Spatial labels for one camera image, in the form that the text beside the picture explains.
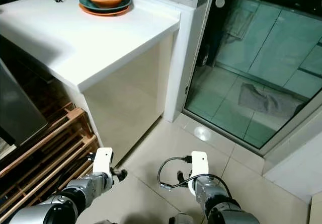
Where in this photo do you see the orange plate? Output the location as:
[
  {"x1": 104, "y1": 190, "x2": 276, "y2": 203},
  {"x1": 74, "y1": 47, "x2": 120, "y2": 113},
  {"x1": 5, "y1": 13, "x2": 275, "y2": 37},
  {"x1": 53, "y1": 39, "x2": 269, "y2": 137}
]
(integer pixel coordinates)
[{"x1": 78, "y1": 2, "x2": 131, "y2": 18}]

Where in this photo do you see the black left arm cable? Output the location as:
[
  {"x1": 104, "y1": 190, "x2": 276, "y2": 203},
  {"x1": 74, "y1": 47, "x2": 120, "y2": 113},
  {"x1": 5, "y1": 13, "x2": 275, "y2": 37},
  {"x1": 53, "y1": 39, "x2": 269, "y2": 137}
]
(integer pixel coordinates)
[{"x1": 80, "y1": 153, "x2": 96, "y2": 177}]

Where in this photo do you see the white stone counter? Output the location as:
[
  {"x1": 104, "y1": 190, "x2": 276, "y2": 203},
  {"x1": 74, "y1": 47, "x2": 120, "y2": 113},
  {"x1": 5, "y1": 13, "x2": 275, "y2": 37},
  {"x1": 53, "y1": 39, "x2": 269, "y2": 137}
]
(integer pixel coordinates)
[{"x1": 0, "y1": 0, "x2": 182, "y2": 153}]

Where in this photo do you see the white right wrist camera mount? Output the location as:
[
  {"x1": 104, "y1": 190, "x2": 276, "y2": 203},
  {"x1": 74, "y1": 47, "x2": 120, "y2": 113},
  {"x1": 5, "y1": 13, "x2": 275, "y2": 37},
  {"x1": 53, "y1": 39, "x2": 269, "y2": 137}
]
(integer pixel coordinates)
[{"x1": 187, "y1": 151, "x2": 210, "y2": 198}]

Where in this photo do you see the dark green bowl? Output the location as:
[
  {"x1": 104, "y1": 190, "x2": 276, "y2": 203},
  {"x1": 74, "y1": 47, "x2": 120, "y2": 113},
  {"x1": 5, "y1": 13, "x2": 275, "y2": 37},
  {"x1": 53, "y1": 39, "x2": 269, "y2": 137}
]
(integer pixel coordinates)
[{"x1": 79, "y1": 0, "x2": 132, "y2": 12}]

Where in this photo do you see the wooden pallet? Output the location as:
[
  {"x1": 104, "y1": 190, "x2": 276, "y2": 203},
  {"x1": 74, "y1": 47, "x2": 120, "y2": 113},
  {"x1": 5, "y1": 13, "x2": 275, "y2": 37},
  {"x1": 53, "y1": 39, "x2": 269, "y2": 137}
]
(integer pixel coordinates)
[{"x1": 0, "y1": 107, "x2": 100, "y2": 224}]

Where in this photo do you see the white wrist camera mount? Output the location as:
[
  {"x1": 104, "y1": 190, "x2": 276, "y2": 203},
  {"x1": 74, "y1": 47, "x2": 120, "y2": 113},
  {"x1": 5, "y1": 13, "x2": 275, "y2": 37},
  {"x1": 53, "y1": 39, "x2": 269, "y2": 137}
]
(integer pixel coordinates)
[
  {"x1": 93, "y1": 147, "x2": 114, "y2": 180},
  {"x1": 187, "y1": 151, "x2": 210, "y2": 198}
]

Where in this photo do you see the grey floor cloth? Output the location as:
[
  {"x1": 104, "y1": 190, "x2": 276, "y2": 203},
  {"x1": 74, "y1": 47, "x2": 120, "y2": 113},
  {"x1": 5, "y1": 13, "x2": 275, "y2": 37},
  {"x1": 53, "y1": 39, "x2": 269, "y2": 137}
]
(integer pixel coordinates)
[{"x1": 237, "y1": 82, "x2": 305, "y2": 120}]

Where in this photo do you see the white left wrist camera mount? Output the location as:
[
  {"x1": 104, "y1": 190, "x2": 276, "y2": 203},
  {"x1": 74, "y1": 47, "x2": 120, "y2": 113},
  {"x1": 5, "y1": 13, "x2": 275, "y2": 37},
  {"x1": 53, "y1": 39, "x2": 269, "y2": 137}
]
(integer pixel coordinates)
[{"x1": 93, "y1": 147, "x2": 114, "y2": 180}]

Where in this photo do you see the glass sliding door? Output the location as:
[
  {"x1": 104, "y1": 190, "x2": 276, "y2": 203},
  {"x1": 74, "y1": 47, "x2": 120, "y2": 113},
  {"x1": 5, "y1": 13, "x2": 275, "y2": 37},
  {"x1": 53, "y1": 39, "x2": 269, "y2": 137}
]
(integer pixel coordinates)
[{"x1": 183, "y1": 0, "x2": 322, "y2": 150}]

